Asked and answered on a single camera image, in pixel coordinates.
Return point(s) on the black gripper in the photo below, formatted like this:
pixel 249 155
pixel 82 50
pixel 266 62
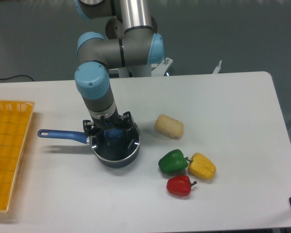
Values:
pixel 105 122

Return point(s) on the glass lid blue knob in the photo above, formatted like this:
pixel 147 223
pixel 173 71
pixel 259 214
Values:
pixel 116 145

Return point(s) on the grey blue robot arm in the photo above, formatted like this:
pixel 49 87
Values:
pixel 136 44

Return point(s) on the beige bread loaf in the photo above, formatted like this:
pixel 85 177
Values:
pixel 169 126

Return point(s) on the green bell pepper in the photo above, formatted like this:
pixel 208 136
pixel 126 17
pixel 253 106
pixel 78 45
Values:
pixel 174 161

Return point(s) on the yellow woven basket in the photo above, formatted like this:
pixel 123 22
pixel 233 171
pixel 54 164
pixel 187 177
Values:
pixel 15 119

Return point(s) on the red bell pepper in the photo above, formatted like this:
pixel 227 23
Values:
pixel 180 185

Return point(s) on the yellow bell pepper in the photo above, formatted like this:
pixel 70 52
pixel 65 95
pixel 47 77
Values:
pixel 201 166

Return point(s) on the white bracket right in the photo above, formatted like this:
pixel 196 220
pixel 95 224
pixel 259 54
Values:
pixel 217 68

